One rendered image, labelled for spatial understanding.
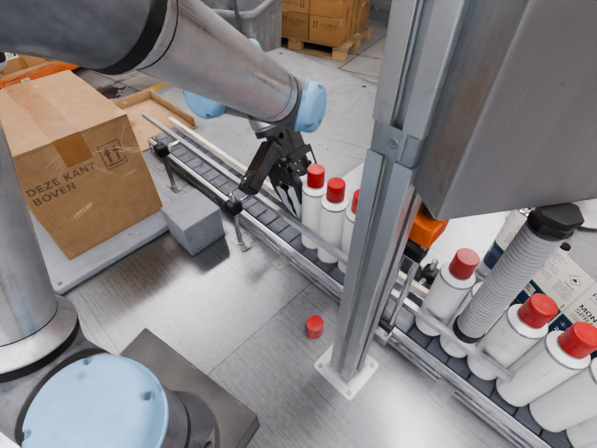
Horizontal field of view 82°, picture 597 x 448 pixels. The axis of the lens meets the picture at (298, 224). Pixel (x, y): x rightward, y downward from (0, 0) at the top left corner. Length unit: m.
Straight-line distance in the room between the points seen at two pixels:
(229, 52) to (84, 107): 0.56
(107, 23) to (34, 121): 0.63
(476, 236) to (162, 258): 0.73
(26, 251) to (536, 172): 0.44
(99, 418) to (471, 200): 0.38
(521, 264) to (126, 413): 0.39
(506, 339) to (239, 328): 0.46
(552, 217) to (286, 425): 0.50
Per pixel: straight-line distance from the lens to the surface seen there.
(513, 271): 0.37
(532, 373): 0.61
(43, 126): 0.84
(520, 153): 0.27
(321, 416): 0.66
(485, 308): 0.42
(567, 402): 0.64
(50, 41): 0.26
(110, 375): 0.43
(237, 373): 0.69
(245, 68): 0.38
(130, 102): 1.50
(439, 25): 0.24
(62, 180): 0.82
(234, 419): 0.61
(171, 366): 0.66
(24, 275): 0.43
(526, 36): 0.22
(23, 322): 0.45
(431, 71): 0.25
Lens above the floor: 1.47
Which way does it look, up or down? 47 degrees down
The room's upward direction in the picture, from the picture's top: straight up
